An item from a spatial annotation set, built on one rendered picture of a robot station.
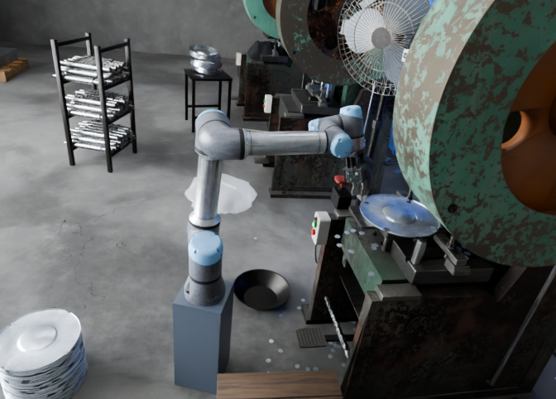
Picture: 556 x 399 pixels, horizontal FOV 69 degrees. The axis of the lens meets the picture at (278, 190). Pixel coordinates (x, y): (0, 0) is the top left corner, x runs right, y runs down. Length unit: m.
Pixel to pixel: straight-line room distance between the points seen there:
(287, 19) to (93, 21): 5.79
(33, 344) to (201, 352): 0.61
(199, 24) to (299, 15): 5.36
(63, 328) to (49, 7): 6.81
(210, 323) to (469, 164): 1.03
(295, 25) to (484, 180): 1.79
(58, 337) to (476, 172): 1.53
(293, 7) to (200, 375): 1.96
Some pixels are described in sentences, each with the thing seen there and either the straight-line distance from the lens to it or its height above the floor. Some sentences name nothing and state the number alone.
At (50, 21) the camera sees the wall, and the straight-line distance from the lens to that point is 8.19.
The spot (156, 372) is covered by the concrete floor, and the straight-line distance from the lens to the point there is 1.92.
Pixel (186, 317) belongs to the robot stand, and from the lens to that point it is 1.56.
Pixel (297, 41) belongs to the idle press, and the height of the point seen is 1.16.
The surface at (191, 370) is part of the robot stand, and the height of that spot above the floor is 0.11.
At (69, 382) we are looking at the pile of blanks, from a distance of 1.87.
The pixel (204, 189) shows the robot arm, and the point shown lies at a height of 0.83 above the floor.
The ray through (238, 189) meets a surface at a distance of 2.82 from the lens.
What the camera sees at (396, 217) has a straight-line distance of 1.53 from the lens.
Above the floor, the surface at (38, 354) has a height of 0.23.
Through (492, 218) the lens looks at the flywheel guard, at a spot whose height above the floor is 1.07.
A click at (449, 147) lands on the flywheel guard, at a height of 1.24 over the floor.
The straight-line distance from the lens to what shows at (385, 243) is 1.55.
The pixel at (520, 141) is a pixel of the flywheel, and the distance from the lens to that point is 1.10.
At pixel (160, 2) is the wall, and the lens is 7.81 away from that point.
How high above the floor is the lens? 1.52
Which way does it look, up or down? 28 degrees down
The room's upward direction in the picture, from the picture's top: 7 degrees clockwise
